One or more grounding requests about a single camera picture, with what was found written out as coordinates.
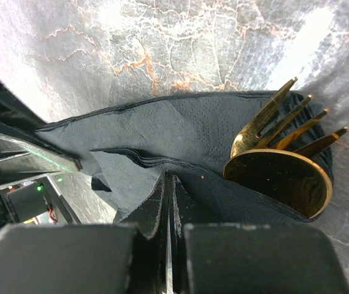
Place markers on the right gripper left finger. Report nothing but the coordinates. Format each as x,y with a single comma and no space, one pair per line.
45,248

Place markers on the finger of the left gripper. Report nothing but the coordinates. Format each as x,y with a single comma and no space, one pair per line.
23,157
15,113

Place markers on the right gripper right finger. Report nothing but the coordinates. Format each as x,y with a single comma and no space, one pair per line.
212,257

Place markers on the black paper napkin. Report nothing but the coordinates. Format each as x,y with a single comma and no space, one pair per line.
128,146

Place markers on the gold spoon green handle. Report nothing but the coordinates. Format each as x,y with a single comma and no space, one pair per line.
291,179

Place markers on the gold fork green handle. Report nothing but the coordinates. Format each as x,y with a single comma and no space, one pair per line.
250,137

